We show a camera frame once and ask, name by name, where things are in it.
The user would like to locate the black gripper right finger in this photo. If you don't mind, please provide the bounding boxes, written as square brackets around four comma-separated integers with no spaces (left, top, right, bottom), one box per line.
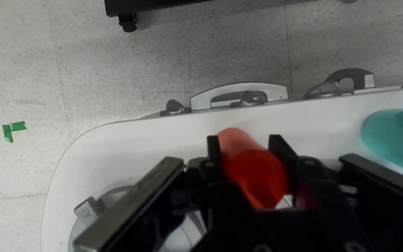
[340,153,403,218]

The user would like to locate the black furniture base with caster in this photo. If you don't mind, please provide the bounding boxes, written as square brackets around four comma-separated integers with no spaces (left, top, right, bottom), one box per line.
[103,0,241,33]

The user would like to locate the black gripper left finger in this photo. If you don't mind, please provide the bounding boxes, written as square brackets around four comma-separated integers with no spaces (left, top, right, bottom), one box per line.
[73,156,185,252]

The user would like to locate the orange toy bottle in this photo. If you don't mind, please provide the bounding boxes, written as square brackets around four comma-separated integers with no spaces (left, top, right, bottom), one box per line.
[217,127,288,209]

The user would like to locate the green floor tape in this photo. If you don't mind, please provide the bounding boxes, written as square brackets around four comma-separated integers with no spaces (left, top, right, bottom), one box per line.
[3,121,27,142]

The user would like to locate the teal toy cup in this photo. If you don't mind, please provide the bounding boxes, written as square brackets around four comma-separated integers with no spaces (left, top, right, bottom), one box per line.
[361,109,403,167]

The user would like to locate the white toy kitchen counter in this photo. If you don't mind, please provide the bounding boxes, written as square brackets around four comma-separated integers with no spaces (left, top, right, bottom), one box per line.
[42,88,403,252]

